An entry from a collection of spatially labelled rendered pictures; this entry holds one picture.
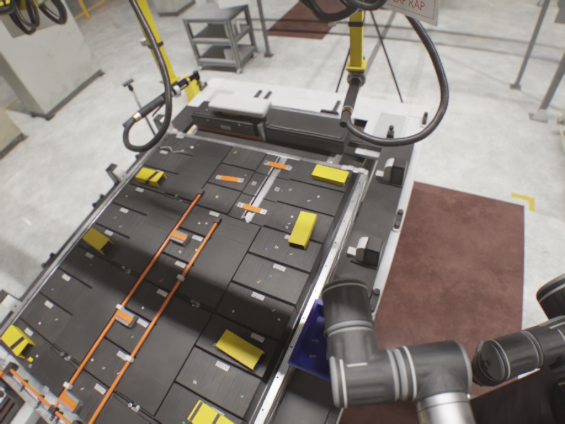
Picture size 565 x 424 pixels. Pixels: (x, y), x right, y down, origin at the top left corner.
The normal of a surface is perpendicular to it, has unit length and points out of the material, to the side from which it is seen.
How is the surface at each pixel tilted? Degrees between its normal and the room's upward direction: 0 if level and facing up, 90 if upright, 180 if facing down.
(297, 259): 0
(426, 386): 42
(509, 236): 0
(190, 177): 0
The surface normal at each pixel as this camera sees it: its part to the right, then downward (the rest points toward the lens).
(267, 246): -0.16, -0.62
